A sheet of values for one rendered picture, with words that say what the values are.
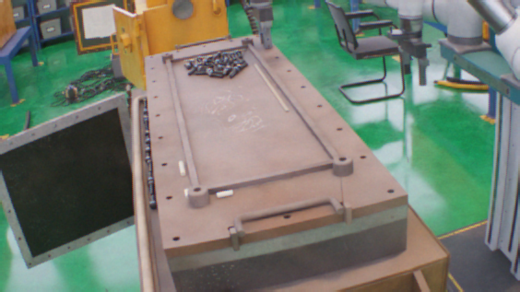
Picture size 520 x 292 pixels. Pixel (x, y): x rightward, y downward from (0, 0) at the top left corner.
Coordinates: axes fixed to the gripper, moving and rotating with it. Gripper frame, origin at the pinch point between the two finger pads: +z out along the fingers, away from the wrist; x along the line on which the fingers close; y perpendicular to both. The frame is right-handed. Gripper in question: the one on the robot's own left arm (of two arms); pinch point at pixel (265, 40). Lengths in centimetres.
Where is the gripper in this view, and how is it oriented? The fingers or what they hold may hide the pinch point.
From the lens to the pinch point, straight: 205.1
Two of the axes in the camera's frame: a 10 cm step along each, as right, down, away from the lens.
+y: -9.7, 1.9, -1.5
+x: 2.2, 3.9, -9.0
